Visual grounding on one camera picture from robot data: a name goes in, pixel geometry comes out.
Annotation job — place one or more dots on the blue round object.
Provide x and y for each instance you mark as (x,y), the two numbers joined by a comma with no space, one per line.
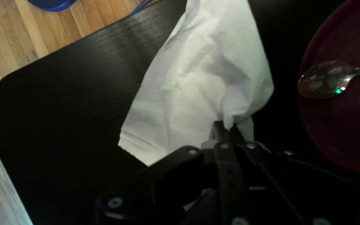
(53,3)

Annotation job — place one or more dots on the white tissue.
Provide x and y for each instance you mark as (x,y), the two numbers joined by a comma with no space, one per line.
(196,82)

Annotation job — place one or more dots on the purple plate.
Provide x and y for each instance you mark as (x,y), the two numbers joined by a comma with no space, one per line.
(346,125)

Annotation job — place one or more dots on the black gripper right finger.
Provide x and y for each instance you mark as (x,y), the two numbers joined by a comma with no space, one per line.
(280,182)

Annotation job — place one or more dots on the metal spoon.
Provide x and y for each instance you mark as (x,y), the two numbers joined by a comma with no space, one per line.
(321,81)

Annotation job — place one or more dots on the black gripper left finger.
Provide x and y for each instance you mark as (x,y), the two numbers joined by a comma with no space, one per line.
(225,175)

